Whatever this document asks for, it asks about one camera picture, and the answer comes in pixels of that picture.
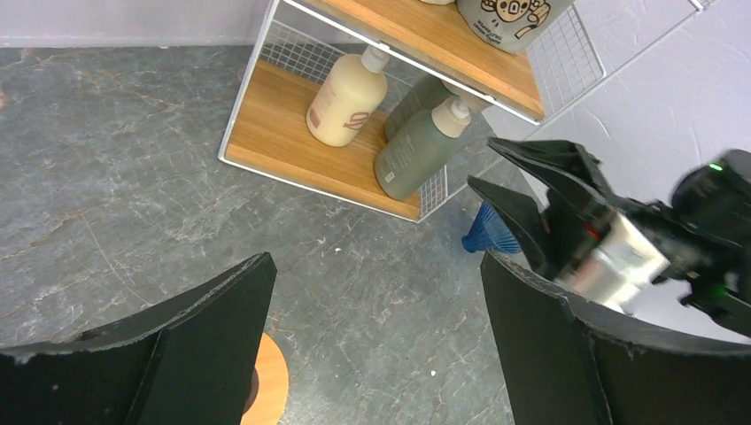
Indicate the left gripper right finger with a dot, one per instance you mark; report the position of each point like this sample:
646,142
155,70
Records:
568,360

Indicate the green pump bottle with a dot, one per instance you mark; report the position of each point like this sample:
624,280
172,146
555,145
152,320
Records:
421,147

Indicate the blue cone coffee filter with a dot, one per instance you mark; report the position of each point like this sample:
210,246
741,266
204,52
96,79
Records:
490,232

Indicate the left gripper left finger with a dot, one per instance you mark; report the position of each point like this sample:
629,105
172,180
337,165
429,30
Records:
190,359

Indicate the grey cartoon printed container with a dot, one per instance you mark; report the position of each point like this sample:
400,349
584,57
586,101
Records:
511,25

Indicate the cream pump bottle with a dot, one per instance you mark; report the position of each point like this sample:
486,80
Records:
354,88

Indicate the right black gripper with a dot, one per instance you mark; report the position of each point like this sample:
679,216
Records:
615,264

